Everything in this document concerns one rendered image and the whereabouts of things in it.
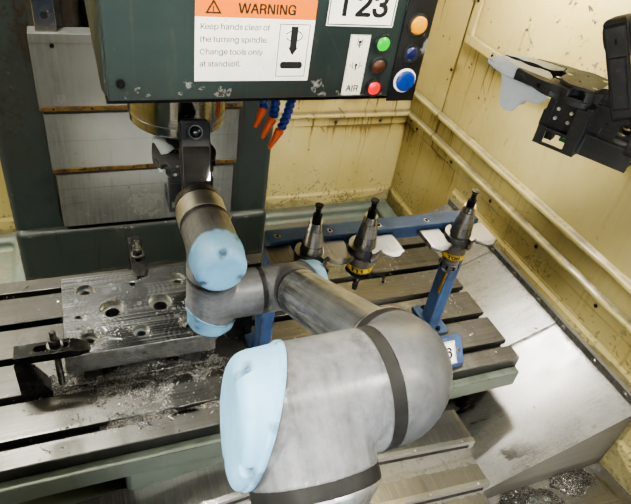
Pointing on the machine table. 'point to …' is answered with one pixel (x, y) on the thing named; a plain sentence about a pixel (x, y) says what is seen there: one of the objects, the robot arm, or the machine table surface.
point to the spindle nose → (154, 118)
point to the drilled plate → (105, 353)
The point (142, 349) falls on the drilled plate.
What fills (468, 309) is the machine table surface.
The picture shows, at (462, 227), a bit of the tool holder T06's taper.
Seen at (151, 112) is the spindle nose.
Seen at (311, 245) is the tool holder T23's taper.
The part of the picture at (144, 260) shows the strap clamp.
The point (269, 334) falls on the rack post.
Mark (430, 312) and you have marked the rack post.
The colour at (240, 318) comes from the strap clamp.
